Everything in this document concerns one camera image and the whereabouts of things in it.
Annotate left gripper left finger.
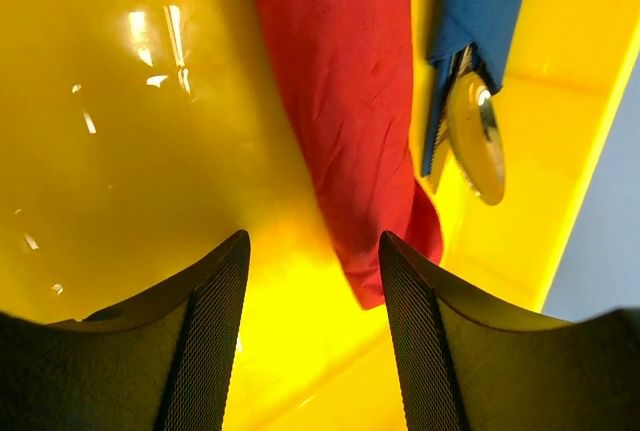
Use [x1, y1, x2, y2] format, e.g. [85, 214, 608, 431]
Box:
[1, 230, 250, 430]

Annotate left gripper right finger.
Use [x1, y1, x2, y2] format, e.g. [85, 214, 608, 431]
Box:
[379, 232, 639, 430]

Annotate red paper napkin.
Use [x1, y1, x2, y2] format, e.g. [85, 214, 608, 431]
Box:
[255, 0, 443, 309]

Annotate knife in blue bundle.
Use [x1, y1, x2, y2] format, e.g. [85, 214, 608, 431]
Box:
[424, 45, 474, 193]

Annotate yellow plastic bin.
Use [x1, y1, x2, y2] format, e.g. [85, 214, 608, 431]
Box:
[1, 0, 639, 430]

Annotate gold spoon in blue bundle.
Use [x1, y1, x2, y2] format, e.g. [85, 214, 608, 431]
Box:
[445, 71, 505, 206]

